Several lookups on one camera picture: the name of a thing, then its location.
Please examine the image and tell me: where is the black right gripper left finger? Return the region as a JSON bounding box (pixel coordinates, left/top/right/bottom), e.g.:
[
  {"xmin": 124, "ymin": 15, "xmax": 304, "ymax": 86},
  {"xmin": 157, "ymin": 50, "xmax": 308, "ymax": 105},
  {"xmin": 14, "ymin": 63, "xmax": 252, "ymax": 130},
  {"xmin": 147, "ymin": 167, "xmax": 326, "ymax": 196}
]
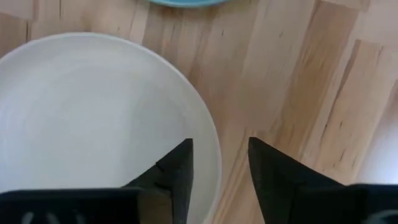
[{"xmin": 123, "ymin": 138, "xmax": 194, "ymax": 224}]

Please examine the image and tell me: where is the off-white plate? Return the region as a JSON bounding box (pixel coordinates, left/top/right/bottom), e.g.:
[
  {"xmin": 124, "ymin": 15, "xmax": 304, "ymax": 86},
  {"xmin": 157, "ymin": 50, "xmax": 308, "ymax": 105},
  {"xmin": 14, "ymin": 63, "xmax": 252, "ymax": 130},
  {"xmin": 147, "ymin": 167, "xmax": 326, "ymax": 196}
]
[{"xmin": 0, "ymin": 32, "xmax": 222, "ymax": 224}]

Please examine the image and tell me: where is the teal plate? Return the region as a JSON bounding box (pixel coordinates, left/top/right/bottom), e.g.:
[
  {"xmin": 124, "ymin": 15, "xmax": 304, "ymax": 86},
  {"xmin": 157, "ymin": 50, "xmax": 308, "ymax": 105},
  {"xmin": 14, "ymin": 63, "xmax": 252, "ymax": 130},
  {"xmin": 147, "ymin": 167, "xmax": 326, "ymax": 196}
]
[{"xmin": 148, "ymin": 0, "xmax": 231, "ymax": 9}]

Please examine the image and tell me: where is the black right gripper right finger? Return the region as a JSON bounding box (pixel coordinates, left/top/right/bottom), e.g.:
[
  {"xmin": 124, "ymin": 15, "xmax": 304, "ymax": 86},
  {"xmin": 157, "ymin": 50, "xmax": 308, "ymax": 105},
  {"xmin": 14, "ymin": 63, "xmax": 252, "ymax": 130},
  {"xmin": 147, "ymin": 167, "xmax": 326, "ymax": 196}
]
[{"xmin": 248, "ymin": 136, "xmax": 345, "ymax": 224}]

